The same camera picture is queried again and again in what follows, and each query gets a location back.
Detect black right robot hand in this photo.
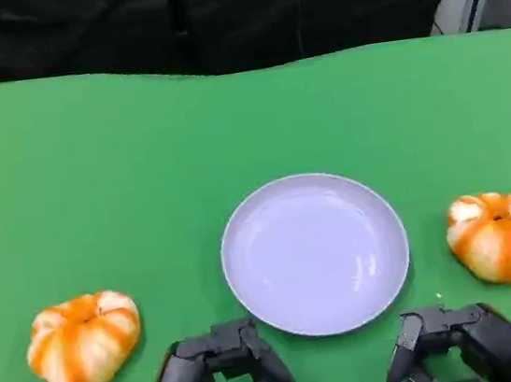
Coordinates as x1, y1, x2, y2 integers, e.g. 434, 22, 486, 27
377, 294, 511, 382

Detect orange white toy bread roll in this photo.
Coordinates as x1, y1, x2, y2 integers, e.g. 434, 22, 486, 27
440, 188, 511, 292
19, 286, 149, 382

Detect lilac plate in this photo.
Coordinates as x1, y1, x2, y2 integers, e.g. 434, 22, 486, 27
210, 161, 420, 348

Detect green table cloth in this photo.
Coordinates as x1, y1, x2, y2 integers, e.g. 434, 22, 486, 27
0, 13, 511, 382

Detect black curtain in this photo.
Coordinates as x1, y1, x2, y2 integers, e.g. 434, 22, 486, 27
0, 0, 477, 105

